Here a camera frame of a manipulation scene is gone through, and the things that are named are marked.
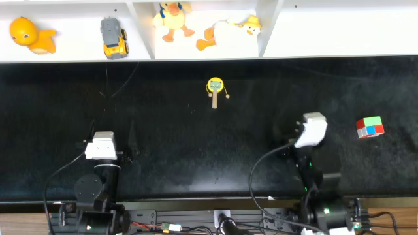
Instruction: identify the white shelf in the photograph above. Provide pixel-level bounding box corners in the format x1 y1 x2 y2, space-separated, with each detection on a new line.
0 0 418 64

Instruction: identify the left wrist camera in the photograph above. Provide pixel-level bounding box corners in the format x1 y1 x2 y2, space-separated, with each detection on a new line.
84 131 119 161

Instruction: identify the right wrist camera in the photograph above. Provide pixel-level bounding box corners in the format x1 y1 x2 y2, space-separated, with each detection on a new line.
293 111 329 149

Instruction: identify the grey and yellow toy truck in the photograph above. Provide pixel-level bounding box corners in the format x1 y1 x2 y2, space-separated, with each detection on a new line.
99 16 130 61

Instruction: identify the mounting rail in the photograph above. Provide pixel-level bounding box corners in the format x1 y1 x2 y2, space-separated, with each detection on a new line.
0 196 418 235

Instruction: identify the yellow rattle drum toy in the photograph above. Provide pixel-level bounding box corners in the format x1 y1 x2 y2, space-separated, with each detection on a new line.
205 76 231 110

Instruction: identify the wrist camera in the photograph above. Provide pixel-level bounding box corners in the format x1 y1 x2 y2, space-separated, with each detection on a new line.
84 131 119 161
293 111 329 149

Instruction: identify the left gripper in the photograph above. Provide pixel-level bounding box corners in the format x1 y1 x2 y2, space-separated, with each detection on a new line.
116 119 141 163

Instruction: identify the many-coloured puzzle cube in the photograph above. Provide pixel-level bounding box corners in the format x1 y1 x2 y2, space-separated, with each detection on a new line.
355 116 386 140

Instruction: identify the white plush duck yellow hat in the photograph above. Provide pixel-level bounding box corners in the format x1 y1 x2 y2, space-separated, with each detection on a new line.
195 14 263 52

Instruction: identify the yellow rubber duck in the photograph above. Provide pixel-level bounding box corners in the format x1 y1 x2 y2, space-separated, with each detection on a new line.
8 16 58 55

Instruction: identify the black cable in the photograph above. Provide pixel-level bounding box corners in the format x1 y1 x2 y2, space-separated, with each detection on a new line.
248 140 325 234
42 151 87 235

